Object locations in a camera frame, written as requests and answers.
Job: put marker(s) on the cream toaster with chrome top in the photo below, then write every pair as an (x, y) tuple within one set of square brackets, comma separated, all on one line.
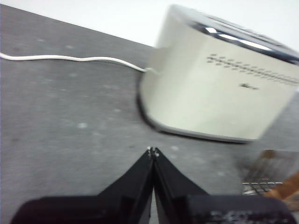
[(210, 98)]

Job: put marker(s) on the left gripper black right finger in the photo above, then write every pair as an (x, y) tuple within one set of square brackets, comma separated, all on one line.
[(182, 205)]

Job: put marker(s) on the brown bread slice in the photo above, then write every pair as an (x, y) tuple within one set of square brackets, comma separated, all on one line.
[(288, 186)]

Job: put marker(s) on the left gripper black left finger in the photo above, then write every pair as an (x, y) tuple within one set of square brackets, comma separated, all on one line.
[(121, 205)]

